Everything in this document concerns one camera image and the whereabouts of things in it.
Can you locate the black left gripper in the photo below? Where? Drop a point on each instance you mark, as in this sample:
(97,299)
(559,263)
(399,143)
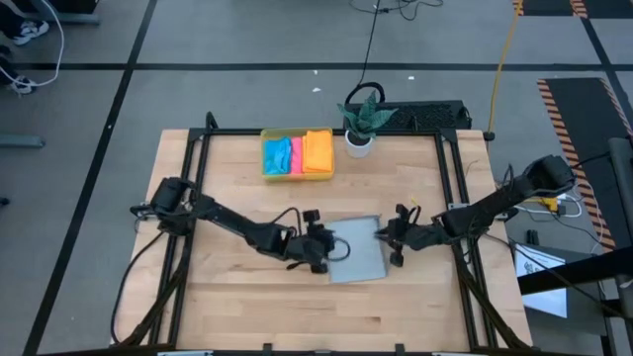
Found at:
(306,247)

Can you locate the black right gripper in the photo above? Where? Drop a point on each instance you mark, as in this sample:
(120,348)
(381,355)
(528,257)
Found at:
(415,235)

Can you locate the grey microfiber towel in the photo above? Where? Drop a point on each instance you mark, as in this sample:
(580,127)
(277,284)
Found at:
(361,252)

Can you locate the orange microfiber towel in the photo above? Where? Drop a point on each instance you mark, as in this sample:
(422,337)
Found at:
(317,151)

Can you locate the yellow plastic bin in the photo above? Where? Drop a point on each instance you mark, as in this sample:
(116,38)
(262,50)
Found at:
(267,175)

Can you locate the pink microfiber towel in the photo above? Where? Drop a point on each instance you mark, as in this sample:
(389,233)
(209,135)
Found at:
(297,155)

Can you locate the blue microfiber towel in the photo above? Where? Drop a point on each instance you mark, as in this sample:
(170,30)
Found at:
(277,155)

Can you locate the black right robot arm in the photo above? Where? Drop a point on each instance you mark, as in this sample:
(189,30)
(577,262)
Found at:
(494,203)

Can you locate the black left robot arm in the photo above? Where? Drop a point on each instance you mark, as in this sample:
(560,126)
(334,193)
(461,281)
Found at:
(222,217)

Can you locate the yellow tape tag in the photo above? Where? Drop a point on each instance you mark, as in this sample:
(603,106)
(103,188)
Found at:
(413,200)

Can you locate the snake plant in white pot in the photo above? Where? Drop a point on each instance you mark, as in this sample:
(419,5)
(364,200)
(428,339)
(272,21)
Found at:
(365,121)

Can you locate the black perforated box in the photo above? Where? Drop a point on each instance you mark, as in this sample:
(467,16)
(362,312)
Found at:
(430,116)

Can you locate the small black clip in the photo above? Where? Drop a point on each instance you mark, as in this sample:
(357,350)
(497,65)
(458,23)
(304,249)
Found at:
(532,237)

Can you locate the yellow plug adapter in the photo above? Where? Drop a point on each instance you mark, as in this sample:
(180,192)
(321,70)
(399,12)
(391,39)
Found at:
(550,203)

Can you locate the white paper sheet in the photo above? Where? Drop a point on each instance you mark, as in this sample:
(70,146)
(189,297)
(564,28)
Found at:
(541,301)

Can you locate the black metal beam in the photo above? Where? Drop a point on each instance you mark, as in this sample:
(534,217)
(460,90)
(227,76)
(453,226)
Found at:
(569,272)

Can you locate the black hazard-striped mat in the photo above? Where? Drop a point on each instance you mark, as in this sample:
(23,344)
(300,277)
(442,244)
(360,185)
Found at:
(549,6)
(583,128)

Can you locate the dark grey pole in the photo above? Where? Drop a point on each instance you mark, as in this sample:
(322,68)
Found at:
(622,198)

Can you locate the grey desk foot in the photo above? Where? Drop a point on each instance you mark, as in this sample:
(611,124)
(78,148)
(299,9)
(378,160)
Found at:
(74,20)
(20,141)

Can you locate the black metal table frame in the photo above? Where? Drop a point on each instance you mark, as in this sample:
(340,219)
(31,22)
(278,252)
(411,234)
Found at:
(227,132)

